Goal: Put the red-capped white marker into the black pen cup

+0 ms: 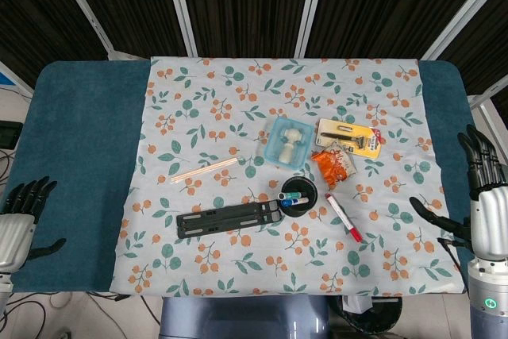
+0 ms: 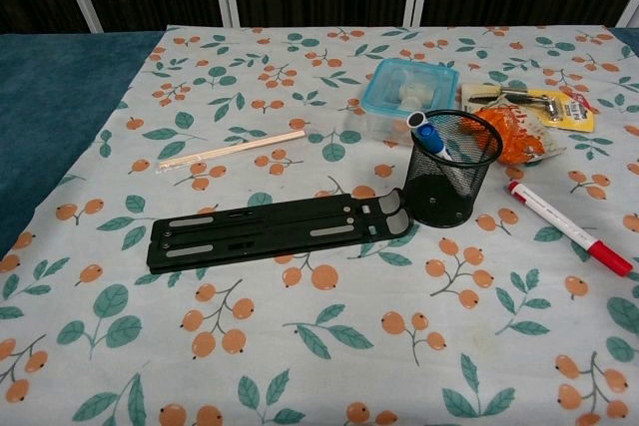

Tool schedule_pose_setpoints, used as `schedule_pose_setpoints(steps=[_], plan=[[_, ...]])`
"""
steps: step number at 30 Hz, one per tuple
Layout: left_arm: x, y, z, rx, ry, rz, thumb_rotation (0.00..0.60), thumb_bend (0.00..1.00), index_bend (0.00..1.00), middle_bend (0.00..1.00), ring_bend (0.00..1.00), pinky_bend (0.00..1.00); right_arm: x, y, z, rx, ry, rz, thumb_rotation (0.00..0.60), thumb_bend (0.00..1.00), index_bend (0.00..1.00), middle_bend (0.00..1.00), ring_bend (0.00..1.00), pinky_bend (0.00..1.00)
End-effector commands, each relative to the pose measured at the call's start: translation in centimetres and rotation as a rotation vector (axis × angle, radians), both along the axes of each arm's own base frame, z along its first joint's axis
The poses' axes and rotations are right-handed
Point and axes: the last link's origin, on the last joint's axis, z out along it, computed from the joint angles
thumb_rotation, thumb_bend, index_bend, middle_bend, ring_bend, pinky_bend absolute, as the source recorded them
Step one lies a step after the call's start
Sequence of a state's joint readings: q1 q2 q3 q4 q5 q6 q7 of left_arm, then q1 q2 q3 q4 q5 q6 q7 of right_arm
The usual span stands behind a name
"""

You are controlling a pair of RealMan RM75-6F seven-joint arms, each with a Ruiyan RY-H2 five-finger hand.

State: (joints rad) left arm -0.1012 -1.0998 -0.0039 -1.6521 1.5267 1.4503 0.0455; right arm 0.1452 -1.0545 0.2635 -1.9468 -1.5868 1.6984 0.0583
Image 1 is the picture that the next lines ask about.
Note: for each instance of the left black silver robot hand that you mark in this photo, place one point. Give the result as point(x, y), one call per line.
point(16, 236)

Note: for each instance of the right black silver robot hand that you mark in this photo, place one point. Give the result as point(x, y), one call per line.
point(490, 220)

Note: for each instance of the red cap marker pen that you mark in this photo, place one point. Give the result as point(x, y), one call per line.
point(341, 216)

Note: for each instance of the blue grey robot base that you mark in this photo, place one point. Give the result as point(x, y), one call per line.
point(238, 319)

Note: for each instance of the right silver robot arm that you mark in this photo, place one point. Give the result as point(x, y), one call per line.
point(486, 287)

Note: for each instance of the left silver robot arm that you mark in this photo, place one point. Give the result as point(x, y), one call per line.
point(4, 291)

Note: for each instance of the black mesh pen holder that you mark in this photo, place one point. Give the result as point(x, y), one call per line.
point(309, 192)

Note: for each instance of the blue and white marker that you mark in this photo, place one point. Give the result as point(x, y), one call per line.
point(295, 201)

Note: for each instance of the black electronic box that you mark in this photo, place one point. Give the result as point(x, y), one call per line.
point(8, 134)

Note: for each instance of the teal table cover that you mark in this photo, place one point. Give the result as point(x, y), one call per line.
point(79, 136)

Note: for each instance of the black waste bin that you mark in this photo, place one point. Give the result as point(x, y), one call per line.
point(381, 315)

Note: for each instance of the yellow razor blister pack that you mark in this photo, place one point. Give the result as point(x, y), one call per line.
point(365, 136)

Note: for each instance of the orange snack bag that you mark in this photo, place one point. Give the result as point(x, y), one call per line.
point(331, 168)

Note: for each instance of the wrapped wooden chopsticks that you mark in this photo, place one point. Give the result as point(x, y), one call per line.
point(206, 169)

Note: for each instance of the black folding laptop stand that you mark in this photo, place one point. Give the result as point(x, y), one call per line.
point(222, 220)

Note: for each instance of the blue lidded plastic container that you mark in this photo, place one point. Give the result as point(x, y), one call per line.
point(274, 148)

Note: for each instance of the floral print tablecloth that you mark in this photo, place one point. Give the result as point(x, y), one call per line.
point(222, 77)

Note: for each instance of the white aluminium partition post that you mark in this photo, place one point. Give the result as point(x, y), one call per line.
point(16, 77)
point(464, 9)
point(311, 5)
point(83, 5)
point(180, 9)
point(488, 91)

